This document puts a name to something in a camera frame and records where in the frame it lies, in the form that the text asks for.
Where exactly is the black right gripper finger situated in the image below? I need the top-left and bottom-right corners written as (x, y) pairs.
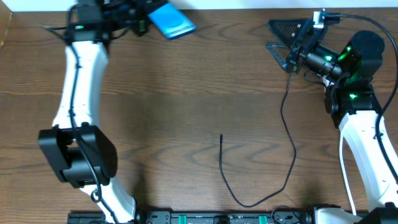
top-left (266, 41), bottom-right (294, 71)
top-left (267, 19), bottom-right (307, 49)

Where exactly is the blue screen smartphone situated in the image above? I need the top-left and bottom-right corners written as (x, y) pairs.
top-left (146, 1), bottom-right (197, 40)

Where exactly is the black charger cable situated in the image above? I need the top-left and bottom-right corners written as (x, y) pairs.
top-left (219, 73), bottom-right (298, 209)

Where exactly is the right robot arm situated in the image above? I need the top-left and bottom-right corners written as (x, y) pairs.
top-left (267, 12), bottom-right (397, 223)

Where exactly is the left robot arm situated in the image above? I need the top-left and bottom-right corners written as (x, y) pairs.
top-left (39, 1), bottom-right (164, 223)

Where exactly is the black left camera cable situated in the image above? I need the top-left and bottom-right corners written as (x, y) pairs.
top-left (42, 4), bottom-right (121, 224)

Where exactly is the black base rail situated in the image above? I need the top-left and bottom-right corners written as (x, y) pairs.
top-left (67, 210), bottom-right (315, 224)

